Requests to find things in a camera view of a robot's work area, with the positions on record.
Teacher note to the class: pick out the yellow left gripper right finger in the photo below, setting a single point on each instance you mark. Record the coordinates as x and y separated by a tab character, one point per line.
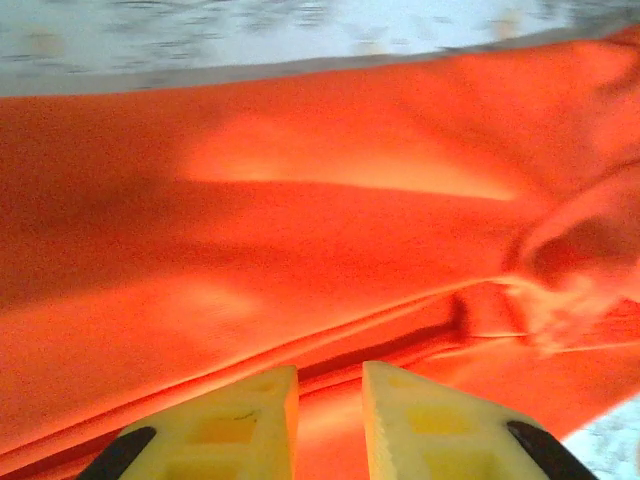
440	430

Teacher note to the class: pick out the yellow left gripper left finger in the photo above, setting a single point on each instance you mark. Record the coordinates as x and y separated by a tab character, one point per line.
225	430

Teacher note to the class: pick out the orange t-shirt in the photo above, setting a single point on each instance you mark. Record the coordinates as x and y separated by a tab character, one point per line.
300	225

